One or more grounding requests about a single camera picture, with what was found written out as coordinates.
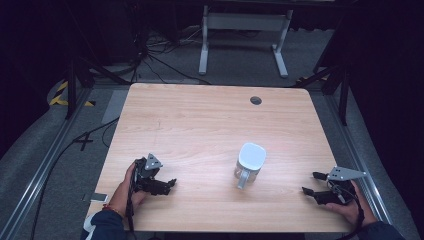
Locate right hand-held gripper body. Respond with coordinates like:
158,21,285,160
319,165,368,206

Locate bundle of black cables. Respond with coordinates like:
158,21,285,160
131,24,214,86

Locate red bracelet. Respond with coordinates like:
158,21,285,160
101,203,126,218

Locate black metal stand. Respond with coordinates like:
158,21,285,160
64,54,132,121
292,63,352,127

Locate white metal desk frame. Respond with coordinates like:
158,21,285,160
198,4,295,80

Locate black wrist strap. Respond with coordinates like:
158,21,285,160
335,191,366,240
125,162,139,238

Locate clear glass mug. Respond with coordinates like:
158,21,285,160
234,142,268,191

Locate black floor cable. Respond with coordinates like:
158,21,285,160
29,116,121,240

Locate person's left hand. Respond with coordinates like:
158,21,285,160
107,162,148,218

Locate person's right hand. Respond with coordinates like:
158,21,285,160
324,179,378,228

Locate aluminium floor rail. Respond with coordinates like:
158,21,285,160
0,85,95,240
322,93,395,228

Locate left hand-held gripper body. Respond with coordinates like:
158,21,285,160
132,152,170,196

